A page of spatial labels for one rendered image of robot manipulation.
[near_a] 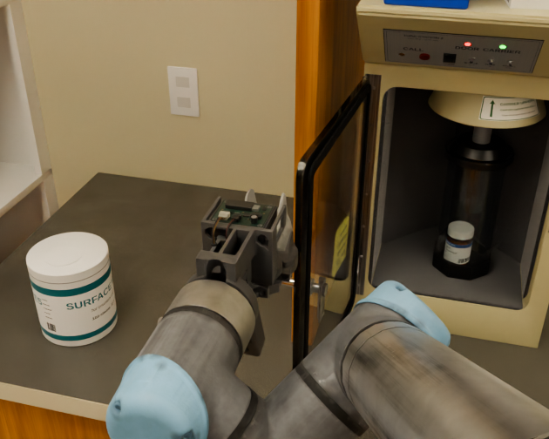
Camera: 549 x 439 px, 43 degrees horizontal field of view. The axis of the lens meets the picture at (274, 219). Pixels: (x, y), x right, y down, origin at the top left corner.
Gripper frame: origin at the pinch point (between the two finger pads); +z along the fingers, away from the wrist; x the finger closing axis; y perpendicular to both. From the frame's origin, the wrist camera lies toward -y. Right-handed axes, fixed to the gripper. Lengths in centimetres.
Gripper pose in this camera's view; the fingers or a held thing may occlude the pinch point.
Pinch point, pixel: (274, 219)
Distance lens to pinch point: 79.9
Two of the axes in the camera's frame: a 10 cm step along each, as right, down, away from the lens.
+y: 0.0, -8.6, -5.1
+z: 2.6, -4.9, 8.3
